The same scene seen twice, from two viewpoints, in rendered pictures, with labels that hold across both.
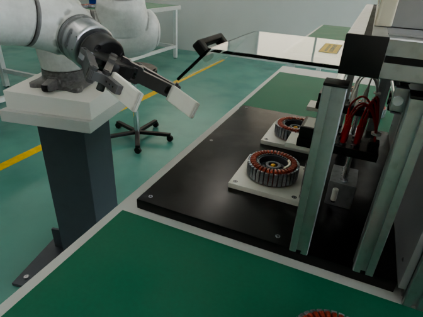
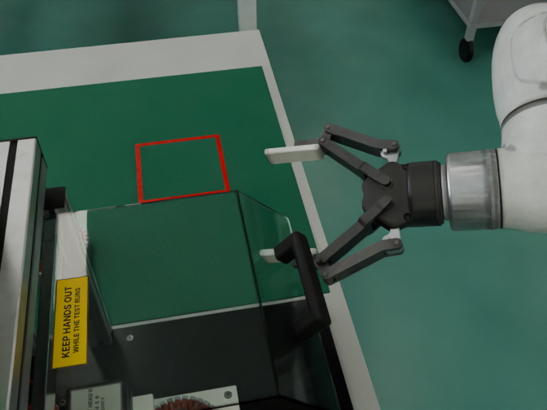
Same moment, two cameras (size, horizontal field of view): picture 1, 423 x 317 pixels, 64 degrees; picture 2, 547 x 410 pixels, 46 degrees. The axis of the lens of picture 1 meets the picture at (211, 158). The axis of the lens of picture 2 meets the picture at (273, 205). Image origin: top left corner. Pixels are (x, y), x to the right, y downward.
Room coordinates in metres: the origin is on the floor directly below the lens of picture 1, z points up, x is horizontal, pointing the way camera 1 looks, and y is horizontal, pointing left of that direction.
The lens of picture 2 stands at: (0.97, -0.21, 1.55)
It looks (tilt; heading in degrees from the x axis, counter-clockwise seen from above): 47 degrees down; 147
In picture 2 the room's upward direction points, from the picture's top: straight up
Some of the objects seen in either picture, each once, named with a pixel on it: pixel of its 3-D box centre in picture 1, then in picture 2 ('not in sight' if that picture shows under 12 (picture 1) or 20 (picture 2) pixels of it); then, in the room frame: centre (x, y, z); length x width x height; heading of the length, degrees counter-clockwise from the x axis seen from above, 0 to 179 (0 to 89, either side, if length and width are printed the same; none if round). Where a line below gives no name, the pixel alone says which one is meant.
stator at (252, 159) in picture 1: (272, 167); not in sight; (0.65, -0.14, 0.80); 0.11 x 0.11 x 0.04
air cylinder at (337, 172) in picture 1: (341, 185); not in sight; (0.59, -0.27, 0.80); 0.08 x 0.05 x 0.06; 158
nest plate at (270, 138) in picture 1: (293, 137); not in sight; (0.87, -0.23, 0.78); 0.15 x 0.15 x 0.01; 68
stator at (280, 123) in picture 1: (295, 129); not in sight; (0.87, -0.23, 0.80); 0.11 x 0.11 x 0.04
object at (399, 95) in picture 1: (392, 56); not in sight; (0.69, -0.35, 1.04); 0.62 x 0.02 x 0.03; 158
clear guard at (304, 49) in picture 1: (289, 62); (146, 313); (0.62, -0.13, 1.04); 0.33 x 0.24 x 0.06; 68
